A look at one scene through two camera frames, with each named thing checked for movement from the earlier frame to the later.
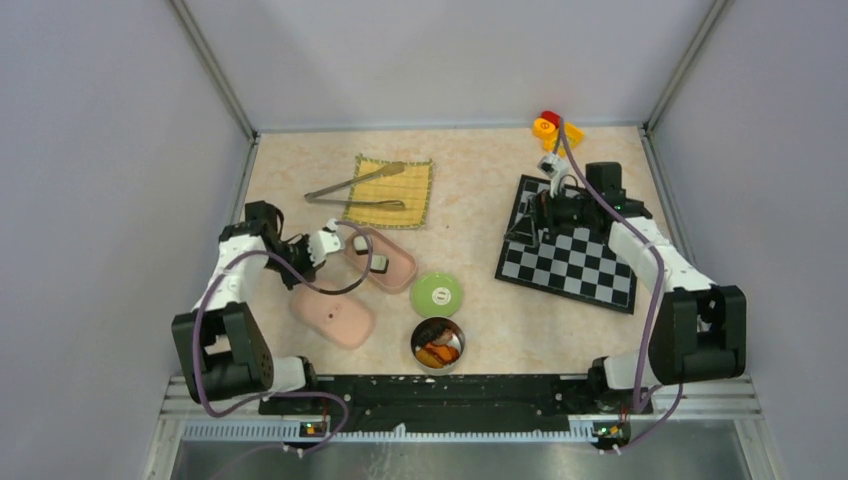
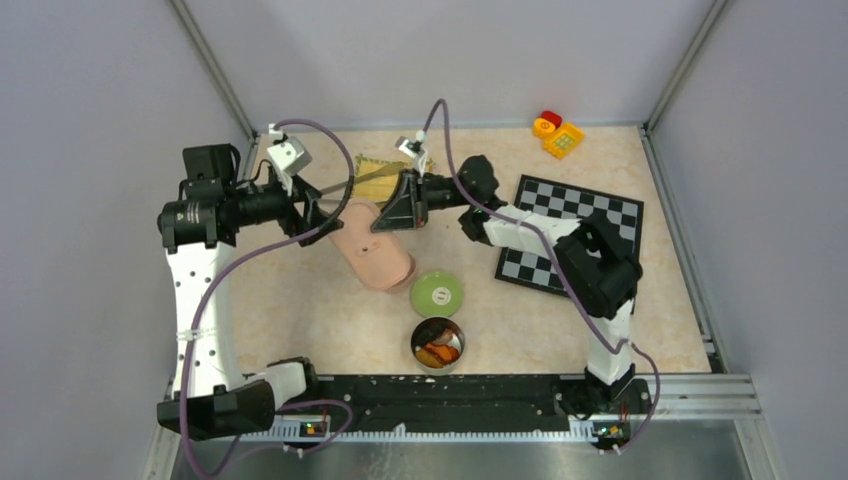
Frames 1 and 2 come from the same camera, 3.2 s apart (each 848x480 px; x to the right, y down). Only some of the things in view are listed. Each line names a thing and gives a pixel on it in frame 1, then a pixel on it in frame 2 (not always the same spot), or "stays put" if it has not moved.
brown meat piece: [444, 338] stays put
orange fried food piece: [425, 358] stays put
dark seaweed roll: [430, 330] stays put
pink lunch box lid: [336, 317] -> [372, 256]
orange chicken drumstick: [445, 352] stays put
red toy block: [551, 115] stays put
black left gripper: [307, 271] -> [292, 221]
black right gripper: [540, 207] -> [405, 209]
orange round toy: [542, 127] stays put
